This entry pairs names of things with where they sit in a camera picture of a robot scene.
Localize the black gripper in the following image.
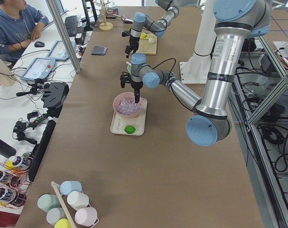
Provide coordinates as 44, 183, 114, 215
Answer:
130, 81, 143, 103
125, 36, 139, 58

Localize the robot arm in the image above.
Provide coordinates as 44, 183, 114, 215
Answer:
125, 0, 272, 146
121, 0, 181, 58

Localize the clear ice cubes pile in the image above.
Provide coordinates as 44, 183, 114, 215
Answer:
116, 97, 142, 115

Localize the pink bowl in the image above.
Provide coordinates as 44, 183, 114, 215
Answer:
112, 92, 143, 118

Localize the bamboo cutting board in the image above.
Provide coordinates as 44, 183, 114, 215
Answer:
137, 33, 158, 56

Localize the metal scoop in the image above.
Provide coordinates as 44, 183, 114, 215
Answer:
114, 14, 133, 24

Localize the beige rabbit tray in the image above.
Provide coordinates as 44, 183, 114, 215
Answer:
110, 98, 148, 136

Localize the grey folded cloth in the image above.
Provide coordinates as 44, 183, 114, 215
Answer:
91, 46, 108, 56

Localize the wooden mug tree stand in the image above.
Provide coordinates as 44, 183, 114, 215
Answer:
99, 0, 113, 31

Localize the green lime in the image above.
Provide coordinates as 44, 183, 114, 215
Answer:
124, 125, 136, 134

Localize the wooden tray far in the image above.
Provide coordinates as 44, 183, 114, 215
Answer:
106, 8, 118, 19

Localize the black keyboard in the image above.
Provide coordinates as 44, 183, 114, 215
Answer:
64, 15, 78, 37

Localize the far teach pendant tablet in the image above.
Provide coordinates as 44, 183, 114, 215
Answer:
46, 40, 69, 62

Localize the teach pendant tablet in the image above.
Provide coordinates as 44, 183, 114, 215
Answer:
20, 57, 56, 81
46, 40, 69, 62

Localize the black controller device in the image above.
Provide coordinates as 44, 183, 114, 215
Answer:
41, 82, 69, 118

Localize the near teach pendant tablet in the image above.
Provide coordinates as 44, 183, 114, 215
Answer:
20, 57, 56, 81

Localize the black computer mouse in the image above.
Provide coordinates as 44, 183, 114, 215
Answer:
34, 41, 45, 48

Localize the black long bar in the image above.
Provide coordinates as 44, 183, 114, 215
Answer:
28, 120, 56, 182

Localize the light blue cup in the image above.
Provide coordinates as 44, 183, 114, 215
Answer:
60, 180, 82, 196

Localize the seated person in hoodie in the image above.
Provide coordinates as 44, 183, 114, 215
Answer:
0, 0, 49, 64

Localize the white cup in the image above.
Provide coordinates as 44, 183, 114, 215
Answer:
67, 191, 89, 210

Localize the wooden cup rack pole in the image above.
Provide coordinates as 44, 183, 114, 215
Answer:
51, 181, 77, 228

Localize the pink cup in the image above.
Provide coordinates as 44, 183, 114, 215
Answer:
74, 207, 99, 227

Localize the sage green cup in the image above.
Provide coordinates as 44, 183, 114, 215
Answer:
37, 194, 60, 213

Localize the black water bottle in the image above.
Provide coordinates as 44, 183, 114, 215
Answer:
0, 139, 16, 158

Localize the grey cup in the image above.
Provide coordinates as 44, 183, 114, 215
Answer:
46, 208, 66, 226

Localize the yellow cup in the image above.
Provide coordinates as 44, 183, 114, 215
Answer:
54, 218, 72, 228

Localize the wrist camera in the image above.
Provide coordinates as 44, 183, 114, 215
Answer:
121, 30, 131, 37
120, 71, 130, 88

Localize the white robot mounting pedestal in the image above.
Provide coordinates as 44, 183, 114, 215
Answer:
180, 0, 216, 84

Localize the aluminium frame post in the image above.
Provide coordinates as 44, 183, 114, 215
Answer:
46, 0, 81, 73

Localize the copper wire bottle basket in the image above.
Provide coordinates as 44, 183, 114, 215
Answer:
0, 156, 32, 209

